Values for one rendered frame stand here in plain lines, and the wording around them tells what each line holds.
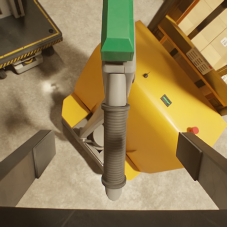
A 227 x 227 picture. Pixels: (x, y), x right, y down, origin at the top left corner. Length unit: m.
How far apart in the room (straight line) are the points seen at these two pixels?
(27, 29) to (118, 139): 1.48
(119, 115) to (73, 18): 2.01
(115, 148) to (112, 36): 0.14
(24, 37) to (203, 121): 1.44
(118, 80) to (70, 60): 1.64
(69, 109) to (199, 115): 0.87
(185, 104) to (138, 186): 1.06
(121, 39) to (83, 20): 2.01
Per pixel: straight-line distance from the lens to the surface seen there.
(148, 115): 0.85
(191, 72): 1.30
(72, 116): 1.26
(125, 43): 0.19
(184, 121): 0.91
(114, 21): 0.20
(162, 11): 0.98
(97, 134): 1.15
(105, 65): 0.22
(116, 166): 0.25
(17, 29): 1.65
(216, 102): 1.14
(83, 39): 2.01
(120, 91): 0.21
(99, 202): 1.65
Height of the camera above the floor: 1.56
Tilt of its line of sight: 68 degrees down
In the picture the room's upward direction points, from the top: 50 degrees clockwise
